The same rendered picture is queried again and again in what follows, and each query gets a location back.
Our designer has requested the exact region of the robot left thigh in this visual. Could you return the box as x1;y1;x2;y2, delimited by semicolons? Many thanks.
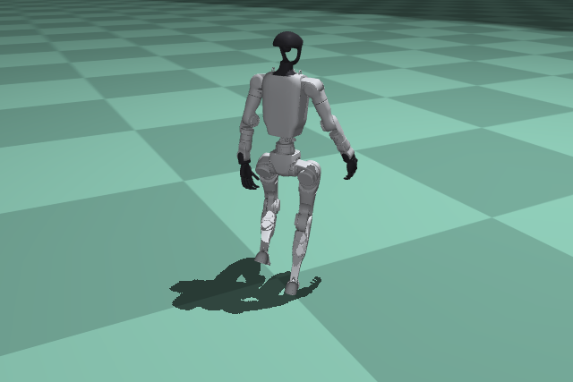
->
255;153;280;214

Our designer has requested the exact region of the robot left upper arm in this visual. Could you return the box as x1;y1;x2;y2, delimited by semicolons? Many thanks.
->
242;73;266;127

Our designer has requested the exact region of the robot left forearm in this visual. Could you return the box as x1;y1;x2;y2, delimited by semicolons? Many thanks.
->
237;120;254;161

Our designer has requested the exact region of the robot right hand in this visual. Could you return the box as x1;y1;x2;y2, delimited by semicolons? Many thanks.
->
342;154;358;180

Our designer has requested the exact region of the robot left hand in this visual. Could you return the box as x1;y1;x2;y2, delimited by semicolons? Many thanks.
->
237;152;260;190

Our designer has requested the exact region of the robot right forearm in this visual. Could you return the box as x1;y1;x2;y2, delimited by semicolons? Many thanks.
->
329;115;355;160

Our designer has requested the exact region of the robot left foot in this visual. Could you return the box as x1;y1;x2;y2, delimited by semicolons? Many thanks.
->
254;250;270;266

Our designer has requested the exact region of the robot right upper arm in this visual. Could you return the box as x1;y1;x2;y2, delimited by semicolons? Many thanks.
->
301;77;337;132

